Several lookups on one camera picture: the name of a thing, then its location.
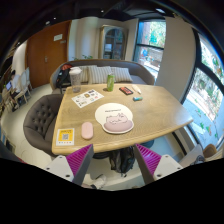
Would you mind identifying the wooden table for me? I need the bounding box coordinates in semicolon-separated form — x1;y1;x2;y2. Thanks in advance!
52;84;193;155

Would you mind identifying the grey tufted armchair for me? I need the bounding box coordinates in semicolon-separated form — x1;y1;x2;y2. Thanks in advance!
23;94;63;156

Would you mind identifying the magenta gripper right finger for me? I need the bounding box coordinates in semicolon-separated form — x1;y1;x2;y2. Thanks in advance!
134;144;182;184

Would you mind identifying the arched wooden cabinet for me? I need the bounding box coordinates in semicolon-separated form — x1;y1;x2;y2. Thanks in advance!
98;25;128;60

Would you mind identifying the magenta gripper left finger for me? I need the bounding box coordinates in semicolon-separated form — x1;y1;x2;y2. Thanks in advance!
45;144;94;186

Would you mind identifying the small teal eraser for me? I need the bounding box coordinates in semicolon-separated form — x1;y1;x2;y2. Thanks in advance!
133;97;143;102

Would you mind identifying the grey curved sofa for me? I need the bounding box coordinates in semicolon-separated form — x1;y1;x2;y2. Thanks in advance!
49;58;156;91

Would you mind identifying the black red makeup palette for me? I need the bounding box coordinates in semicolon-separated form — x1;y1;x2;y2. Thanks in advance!
119;87;133;95

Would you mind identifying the white cat mouse pad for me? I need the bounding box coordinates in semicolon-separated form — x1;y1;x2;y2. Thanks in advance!
95;103;134;134

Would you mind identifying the striped cushion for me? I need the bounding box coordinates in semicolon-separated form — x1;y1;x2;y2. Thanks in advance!
88;66;112;84

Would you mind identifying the seated person in background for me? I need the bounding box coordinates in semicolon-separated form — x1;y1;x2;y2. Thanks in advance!
10;70;21;101

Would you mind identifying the yellow QR code card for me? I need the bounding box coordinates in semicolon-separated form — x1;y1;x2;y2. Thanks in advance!
56;128;75;146

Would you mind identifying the white sticker sheet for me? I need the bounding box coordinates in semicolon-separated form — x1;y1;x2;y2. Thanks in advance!
72;89;103;108

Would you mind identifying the white tube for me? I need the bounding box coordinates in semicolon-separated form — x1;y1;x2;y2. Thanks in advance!
132;85;141;94

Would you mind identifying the pink computer mouse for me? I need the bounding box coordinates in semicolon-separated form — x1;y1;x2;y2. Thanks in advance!
81;122;93;139

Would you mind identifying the green drink can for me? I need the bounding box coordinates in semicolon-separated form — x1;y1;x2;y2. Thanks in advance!
107;74;115;92

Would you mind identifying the dark bag on sofa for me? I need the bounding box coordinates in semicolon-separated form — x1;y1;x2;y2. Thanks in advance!
56;64;72;89

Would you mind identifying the clear plastic blender cup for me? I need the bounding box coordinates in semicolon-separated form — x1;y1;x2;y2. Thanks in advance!
69;67;82;93

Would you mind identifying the brown wooden door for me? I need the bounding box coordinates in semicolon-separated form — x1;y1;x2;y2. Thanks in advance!
26;21;71;88

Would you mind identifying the black backpack under table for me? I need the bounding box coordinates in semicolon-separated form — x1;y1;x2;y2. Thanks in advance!
109;146;135;175

